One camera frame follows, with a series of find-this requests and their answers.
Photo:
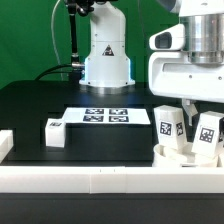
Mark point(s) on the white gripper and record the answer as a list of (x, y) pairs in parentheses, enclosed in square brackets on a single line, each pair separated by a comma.
[(170, 74)]

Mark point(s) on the white round stool seat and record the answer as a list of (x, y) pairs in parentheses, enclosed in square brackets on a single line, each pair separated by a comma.
[(165, 157)]

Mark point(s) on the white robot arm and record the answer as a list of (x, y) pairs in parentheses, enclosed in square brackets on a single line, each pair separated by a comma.
[(188, 58)]

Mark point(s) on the white tag sheet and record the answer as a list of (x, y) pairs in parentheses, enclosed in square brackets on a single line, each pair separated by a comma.
[(106, 116)]

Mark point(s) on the white left fence wall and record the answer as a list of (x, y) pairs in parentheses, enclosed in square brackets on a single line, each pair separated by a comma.
[(6, 143)]

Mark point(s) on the white fence wall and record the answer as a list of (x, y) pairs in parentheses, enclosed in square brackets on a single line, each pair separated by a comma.
[(6, 143), (98, 180)]

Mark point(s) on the white front fence wall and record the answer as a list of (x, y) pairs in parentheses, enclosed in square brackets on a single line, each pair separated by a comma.
[(98, 180)]

